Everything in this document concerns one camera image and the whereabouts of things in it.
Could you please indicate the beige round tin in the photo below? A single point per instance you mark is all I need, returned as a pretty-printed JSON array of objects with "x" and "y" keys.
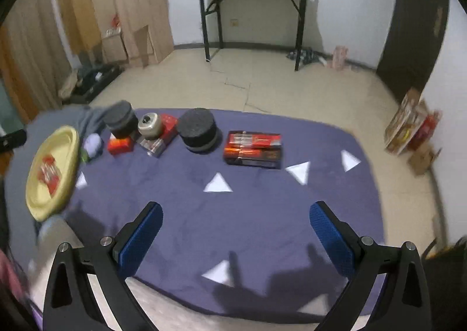
[{"x": 150, "y": 126}]

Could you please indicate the printed cardboard box by wall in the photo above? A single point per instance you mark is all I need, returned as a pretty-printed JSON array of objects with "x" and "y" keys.
[{"x": 406, "y": 122}]

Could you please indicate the dark cloth pile on floor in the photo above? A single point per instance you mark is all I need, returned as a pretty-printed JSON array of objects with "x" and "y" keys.
[{"x": 307, "y": 57}]

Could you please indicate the grey blanket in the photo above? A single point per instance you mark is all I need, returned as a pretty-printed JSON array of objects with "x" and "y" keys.
[{"x": 16, "y": 221}]

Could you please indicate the dark brown door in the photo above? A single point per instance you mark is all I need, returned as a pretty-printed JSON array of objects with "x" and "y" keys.
[{"x": 413, "y": 44}]

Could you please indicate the yellow round tray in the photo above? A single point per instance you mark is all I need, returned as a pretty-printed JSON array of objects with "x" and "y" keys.
[{"x": 63, "y": 145}]

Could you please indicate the purple table cloth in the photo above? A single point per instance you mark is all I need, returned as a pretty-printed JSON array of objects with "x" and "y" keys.
[{"x": 281, "y": 272}]

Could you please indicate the black tray on floor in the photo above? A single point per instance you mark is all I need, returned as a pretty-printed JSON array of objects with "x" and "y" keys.
[{"x": 83, "y": 85}]

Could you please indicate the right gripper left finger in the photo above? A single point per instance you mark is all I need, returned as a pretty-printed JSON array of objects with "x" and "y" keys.
[{"x": 70, "y": 303}]

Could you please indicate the dark red cigarette carton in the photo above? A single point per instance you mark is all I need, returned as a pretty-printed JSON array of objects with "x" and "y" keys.
[{"x": 253, "y": 149}]

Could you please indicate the pink bag on floor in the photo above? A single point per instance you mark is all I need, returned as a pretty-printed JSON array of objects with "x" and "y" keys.
[{"x": 339, "y": 58}]

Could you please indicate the small red cigarette pack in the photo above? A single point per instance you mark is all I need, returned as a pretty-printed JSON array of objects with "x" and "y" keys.
[{"x": 49, "y": 174}]

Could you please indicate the white paper triangle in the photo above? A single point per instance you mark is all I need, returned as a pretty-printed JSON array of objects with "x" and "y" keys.
[
  {"x": 349, "y": 161},
  {"x": 217, "y": 185},
  {"x": 221, "y": 274},
  {"x": 300, "y": 172}
]

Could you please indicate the red bag by wall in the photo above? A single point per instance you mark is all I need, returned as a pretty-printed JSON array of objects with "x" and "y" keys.
[{"x": 426, "y": 131}]

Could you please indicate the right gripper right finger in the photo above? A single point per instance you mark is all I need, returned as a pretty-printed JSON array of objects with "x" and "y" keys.
[{"x": 403, "y": 302}]

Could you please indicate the stacked brown cardboard boxes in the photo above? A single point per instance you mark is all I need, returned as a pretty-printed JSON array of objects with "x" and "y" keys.
[{"x": 131, "y": 32}]

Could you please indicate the black folding table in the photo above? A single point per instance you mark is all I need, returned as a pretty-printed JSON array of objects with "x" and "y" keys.
[{"x": 254, "y": 24}]

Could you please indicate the small brown cardboard box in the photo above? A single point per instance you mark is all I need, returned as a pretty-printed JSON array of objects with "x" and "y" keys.
[{"x": 422, "y": 158}]

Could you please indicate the black round container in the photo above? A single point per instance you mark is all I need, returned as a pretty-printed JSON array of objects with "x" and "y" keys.
[
  {"x": 121, "y": 119},
  {"x": 198, "y": 130}
]

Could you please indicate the red box with gold print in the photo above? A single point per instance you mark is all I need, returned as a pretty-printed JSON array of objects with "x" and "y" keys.
[{"x": 157, "y": 146}]

